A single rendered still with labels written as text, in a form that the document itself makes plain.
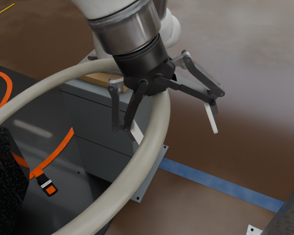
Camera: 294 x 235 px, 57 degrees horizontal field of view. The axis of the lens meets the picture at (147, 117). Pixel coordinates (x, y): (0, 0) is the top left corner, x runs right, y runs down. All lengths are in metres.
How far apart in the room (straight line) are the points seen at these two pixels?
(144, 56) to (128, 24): 0.05
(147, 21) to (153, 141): 0.16
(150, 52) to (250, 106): 2.19
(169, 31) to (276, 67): 2.01
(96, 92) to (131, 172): 0.96
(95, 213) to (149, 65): 0.20
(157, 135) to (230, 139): 1.84
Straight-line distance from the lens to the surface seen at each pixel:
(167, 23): 1.21
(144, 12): 0.36
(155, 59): 0.38
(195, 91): 0.44
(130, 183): 0.35
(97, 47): 1.29
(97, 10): 0.35
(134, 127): 0.48
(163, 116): 0.40
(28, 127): 2.37
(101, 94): 1.27
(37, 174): 1.98
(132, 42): 0.36
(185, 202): 1.83
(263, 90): 2.74
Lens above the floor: 1.62
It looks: 46 degrees down
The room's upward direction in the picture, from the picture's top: straight up
